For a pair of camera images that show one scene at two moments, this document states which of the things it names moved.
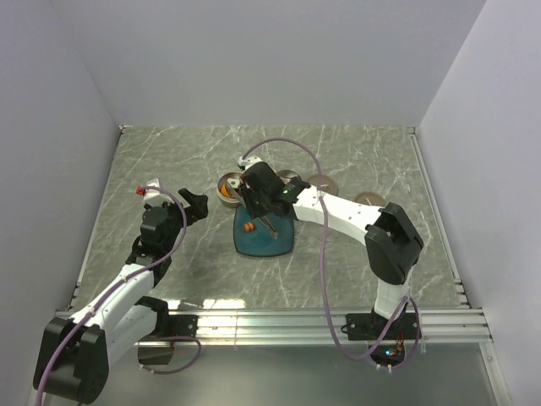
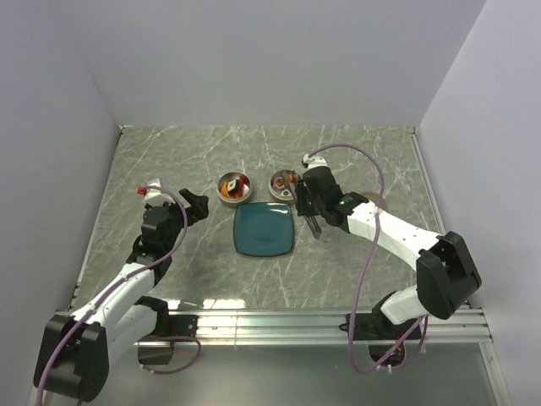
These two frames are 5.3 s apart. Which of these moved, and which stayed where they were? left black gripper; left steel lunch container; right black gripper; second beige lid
Moved: right black gripper
Stayed: second beige lid; left steel lunch container; left black gripper
